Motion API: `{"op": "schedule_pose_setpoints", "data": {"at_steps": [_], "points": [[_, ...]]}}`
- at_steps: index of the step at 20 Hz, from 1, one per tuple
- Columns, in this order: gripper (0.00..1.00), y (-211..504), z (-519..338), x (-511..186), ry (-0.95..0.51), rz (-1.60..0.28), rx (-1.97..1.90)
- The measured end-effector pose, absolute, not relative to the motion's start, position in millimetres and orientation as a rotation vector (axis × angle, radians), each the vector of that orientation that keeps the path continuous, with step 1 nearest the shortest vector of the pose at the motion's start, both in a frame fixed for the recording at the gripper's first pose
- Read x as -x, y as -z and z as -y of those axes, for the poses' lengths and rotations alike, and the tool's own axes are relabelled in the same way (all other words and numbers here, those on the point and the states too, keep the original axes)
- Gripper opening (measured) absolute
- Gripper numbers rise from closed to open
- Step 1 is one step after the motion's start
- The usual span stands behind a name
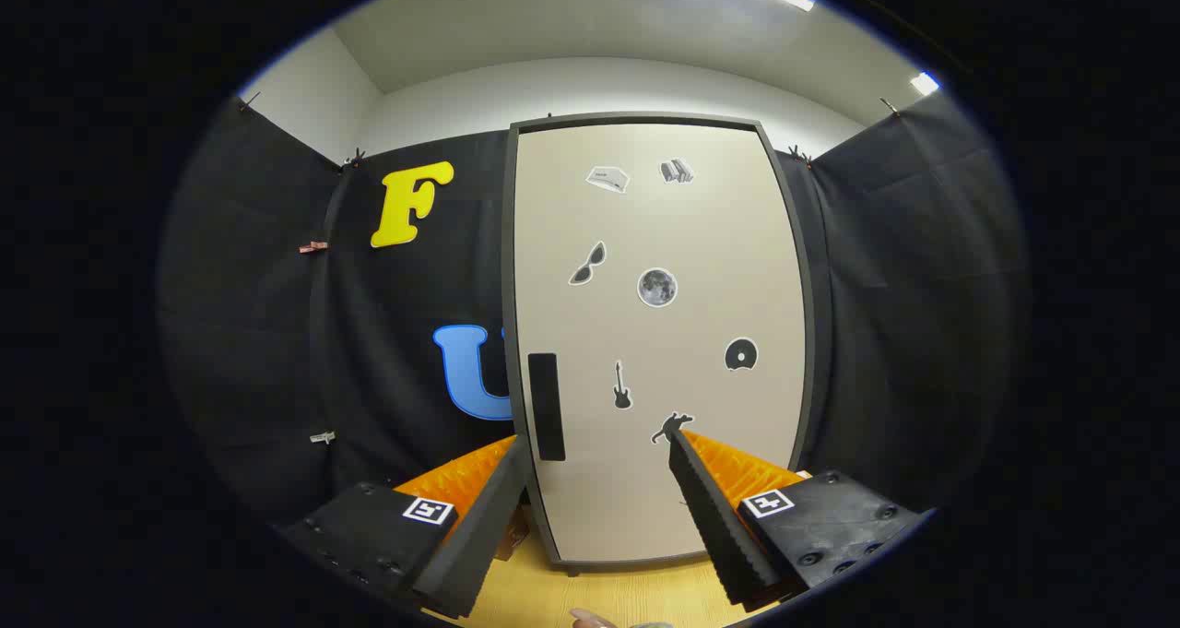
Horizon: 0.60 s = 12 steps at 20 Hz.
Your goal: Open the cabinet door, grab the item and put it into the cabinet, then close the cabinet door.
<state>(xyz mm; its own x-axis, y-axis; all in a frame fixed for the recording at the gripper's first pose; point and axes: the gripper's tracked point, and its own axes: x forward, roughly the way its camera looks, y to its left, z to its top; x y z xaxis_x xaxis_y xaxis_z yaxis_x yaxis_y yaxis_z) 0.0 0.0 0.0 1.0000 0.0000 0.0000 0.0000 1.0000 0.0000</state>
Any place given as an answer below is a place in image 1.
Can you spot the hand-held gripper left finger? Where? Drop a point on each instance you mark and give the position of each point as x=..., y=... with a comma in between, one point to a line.
x=479, y=527

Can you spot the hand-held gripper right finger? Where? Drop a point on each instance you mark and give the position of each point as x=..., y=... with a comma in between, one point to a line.
x=714, y=517

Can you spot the grey cabinet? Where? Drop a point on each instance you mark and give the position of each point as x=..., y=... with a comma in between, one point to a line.
x=507, y=287

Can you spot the black backdrop cloth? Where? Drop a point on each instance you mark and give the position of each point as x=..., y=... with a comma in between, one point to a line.
x=249, y=333

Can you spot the red clip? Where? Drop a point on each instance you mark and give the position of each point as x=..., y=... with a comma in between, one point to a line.
x=313, y=247

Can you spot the small ceiling light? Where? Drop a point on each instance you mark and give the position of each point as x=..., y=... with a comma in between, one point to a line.
x=925, y=83

